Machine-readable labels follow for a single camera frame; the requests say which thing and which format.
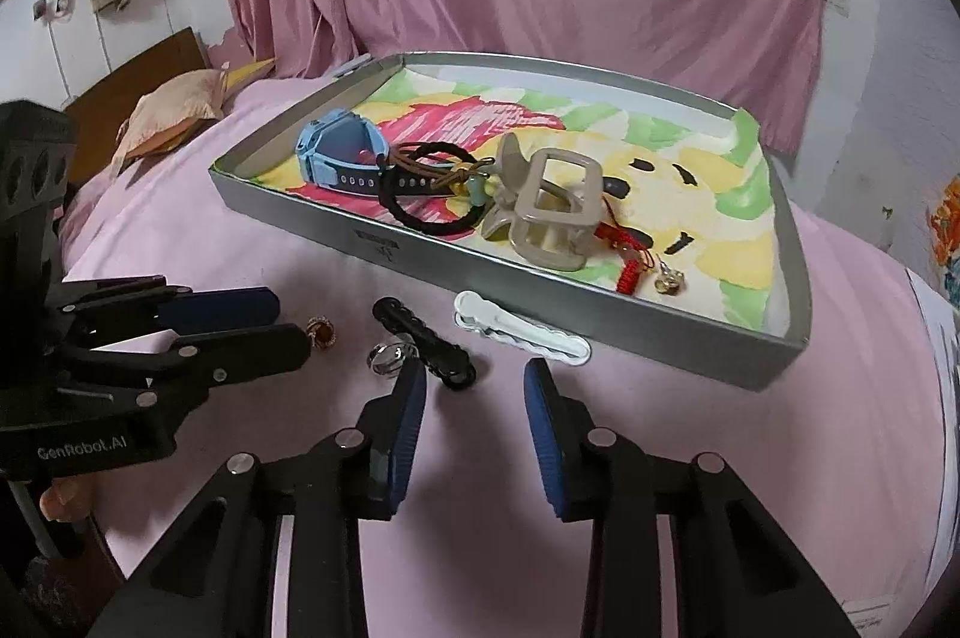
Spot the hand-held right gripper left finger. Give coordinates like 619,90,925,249
112,357,428,638

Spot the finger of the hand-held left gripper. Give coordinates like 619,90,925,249
64,287,281,340
60,323,313,400

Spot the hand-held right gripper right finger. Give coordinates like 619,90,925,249
523,357,848,638

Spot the silver ring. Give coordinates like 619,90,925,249
366,342,413,379

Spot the black hair clip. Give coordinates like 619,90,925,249
373,298,478,391

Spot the white hair clip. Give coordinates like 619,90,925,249
454,290,593,371

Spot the red cord charm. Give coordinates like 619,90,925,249
596,221,665,296

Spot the blue smartwatch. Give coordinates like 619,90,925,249
295,111,443,205

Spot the black hair tie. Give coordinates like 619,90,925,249
377,141,488,232

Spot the beige hair claw clip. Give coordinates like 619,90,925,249
480,131,605,271

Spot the brown cord with beads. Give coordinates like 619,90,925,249
390,146,497,205

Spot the grey tray with colourful drawing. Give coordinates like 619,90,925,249
210,51,813,392

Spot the person's left hand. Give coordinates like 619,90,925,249
39,484,95,523

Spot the peach pillow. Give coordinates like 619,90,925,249
112,70,230,178

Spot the yellow cloth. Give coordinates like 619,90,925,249
225,56,278,92

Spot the wooden headboard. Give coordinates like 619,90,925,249
64,27,212,118

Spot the colourful wall sticker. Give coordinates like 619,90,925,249
926,176,960,310

